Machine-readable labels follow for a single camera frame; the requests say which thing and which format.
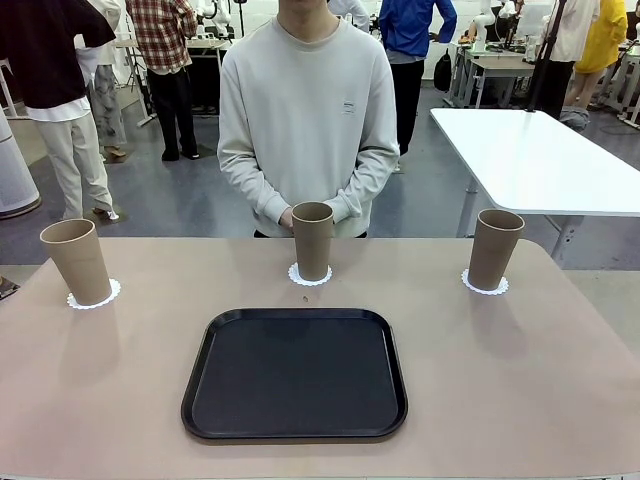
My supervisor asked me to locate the tall beige cup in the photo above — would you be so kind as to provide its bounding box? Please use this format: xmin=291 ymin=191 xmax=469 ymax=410
xmin=291 ymin=201 xmax=335 ymax=282
xmin=39 ymin=218 xmax=112 ymax=305
xmin=468 ymin=208 xmax=526 ymax=292

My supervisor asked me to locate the white lace paper coaster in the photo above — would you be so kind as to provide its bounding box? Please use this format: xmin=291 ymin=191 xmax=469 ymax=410
xmin=288 ymin=263 xmax=333 ymax=288
xmin=66 ymin=278 xmax=123 ymax=311
xmin=460 ymin=268 xmax=511 ymax=297

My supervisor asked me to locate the person's right forearm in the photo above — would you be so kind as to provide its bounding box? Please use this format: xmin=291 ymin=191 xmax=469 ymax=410
xmin=218 ymin=144 xmax=294 ymax=224

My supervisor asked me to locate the person's left forearm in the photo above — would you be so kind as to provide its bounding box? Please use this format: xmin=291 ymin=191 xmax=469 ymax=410
xmin=332 ymin=147 xmax=401 ymax=226

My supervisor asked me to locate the person in grey sweatshirt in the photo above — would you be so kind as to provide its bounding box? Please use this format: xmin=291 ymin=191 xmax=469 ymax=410
xmin=217 ymin=0 xmax=401 ymax=239

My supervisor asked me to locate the black plastic tray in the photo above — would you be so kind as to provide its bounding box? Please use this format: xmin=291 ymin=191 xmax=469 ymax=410
xmin=180 ymin=307 xmax=410 ymax=441

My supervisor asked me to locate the black hanging bag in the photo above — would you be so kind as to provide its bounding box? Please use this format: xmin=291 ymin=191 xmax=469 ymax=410
xmin=433 ymin=48 xmax=453 ymax=93

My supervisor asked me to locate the person in patterned skirt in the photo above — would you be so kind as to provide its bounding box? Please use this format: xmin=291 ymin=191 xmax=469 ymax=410
xmin=74 ymin=0 xmax=130 ymax=162

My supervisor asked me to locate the person in white shirt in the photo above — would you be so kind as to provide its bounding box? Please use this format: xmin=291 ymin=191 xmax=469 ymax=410
xmin=334 ymin=0 xmax=372 ymax=32

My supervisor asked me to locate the person in plaid shirt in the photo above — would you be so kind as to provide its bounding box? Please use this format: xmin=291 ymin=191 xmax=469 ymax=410
xmin=124 ymin=0 xmax=200 ymax=162

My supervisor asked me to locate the person in blue jacket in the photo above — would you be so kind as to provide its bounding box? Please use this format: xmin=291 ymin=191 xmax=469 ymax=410
xmin=378 ymin=0 xmax=459 ymax=157

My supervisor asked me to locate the table with white legs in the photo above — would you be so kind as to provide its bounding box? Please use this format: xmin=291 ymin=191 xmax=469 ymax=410
xmin=113 ymin=38 xmax=156 ymax=126

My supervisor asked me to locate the white air purifier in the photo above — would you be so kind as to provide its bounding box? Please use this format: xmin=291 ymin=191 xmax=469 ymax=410
xmin=0 ymin=107 xmax=42 ymax=220

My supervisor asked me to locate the person in black top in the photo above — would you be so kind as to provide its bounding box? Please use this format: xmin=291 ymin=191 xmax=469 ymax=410
xmin=0 ymin=0 xmax=121 ymax=221

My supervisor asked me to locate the grey crumpled cloth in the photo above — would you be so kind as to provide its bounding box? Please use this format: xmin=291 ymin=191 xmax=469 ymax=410
xmin=558 ymin=106 xmax=592 ymax=133

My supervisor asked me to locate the black tripod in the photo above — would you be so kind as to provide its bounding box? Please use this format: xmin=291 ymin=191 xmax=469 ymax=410
xmin=524 ymin=0 xmax=570 ymax=114

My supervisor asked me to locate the person in cream top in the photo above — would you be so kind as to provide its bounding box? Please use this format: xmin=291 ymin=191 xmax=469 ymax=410
xmin=529 ymin=0 xmax=601 ymax=120

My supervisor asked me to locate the person in yellow clothes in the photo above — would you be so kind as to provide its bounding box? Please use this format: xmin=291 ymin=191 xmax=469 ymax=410
xmin=573 ymin=0 xmax=629 ymax=109

